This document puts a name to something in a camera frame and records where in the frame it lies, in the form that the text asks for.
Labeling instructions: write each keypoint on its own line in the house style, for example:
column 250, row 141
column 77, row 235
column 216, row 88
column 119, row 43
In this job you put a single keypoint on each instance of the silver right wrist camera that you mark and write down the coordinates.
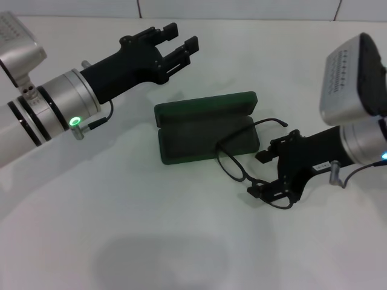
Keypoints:
column 347, row 87

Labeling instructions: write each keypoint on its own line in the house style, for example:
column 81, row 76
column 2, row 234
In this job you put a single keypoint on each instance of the black glasses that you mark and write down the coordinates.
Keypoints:
column 233, row 168

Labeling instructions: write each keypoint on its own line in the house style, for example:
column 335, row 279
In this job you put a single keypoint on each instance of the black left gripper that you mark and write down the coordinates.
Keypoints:
column 127, row 69

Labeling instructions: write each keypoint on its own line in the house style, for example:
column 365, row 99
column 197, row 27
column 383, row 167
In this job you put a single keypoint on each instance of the green glasses case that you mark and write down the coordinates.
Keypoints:
column 193, row 133

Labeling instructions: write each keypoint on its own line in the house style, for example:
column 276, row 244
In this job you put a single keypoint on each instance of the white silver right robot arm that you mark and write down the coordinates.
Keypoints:
column 362, row 142

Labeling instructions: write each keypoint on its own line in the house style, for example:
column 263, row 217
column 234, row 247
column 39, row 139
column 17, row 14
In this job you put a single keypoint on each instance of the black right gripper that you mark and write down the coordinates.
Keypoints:
column 308, row 154

